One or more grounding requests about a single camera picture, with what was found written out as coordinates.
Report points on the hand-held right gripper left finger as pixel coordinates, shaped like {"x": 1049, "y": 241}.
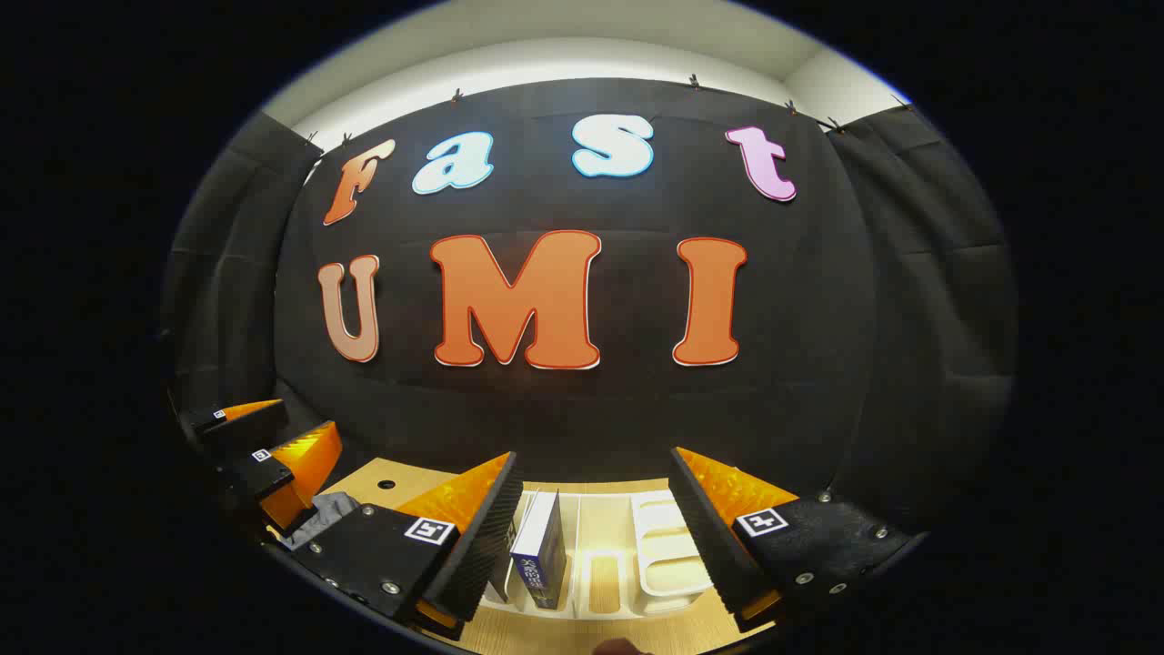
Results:
{"x": 486, "y": 537}

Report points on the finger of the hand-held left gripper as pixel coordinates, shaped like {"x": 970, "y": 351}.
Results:
{"x": 250, "y": 473}
{"x": 241, "y": 428}

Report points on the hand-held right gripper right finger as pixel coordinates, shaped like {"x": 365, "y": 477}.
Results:
{"x": 705, "y": 537}

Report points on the white bookshelf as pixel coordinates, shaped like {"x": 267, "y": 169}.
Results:
{"x": 668, "y": 555}

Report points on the blue book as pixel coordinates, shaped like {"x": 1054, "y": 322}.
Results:
{"x": 538, "y": 550}

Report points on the grey schoolbag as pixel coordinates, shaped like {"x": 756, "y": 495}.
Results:
{"x": 323, "y": 517}

